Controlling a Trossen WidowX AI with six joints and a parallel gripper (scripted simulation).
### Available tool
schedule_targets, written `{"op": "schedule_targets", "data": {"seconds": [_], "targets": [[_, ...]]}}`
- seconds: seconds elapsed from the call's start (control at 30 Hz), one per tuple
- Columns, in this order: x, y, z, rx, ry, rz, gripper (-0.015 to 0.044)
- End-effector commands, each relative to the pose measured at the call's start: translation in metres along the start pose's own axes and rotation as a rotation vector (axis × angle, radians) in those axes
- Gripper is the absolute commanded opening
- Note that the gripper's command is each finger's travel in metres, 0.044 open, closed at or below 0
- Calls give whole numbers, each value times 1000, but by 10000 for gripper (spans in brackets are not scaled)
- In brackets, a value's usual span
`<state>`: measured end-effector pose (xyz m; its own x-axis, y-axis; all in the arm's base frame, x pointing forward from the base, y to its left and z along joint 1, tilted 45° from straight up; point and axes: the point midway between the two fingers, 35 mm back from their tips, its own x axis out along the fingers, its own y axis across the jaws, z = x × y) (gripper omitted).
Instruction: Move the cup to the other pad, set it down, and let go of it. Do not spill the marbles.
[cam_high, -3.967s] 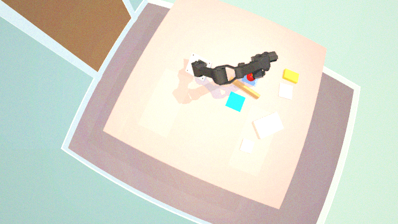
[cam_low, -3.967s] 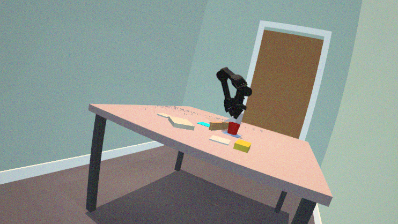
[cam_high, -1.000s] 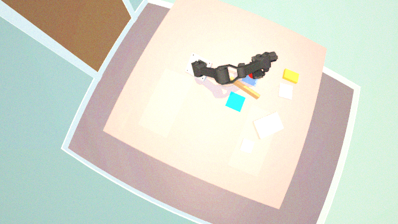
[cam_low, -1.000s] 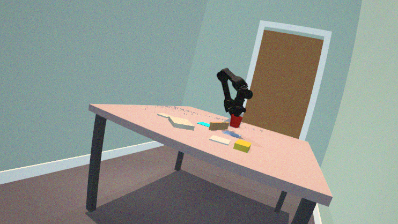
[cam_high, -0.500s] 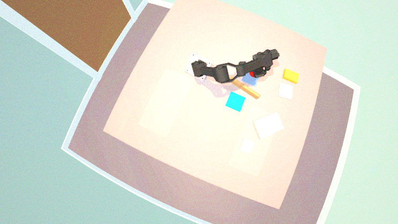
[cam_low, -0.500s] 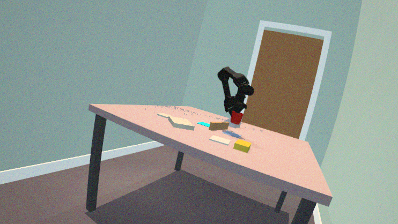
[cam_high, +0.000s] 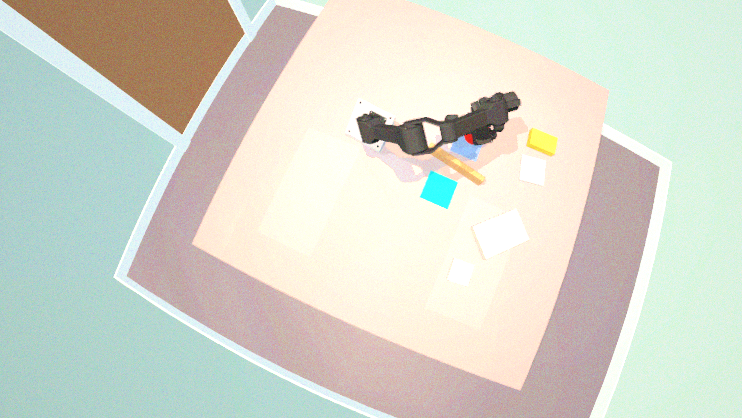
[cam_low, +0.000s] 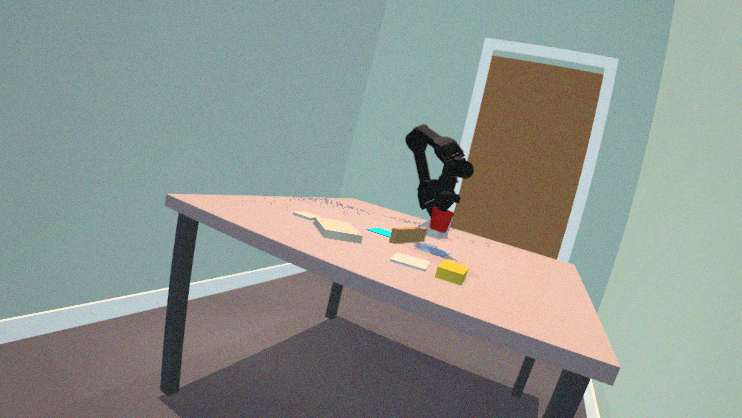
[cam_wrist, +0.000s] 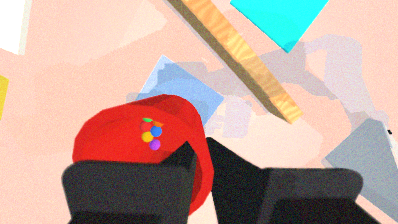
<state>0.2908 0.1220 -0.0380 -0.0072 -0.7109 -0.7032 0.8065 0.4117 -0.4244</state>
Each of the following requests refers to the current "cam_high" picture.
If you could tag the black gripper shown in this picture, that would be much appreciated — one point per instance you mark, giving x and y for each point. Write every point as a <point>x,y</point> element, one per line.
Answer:
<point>495,128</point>

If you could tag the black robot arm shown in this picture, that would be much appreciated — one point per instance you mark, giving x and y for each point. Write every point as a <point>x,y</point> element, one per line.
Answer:
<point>411,136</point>

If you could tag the yellow rectangular block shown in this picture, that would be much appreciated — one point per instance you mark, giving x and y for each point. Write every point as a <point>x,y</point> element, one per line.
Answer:
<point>542,142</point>

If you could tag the long wooden plank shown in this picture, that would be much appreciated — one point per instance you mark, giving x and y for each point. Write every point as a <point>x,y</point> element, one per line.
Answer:
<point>459,166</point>

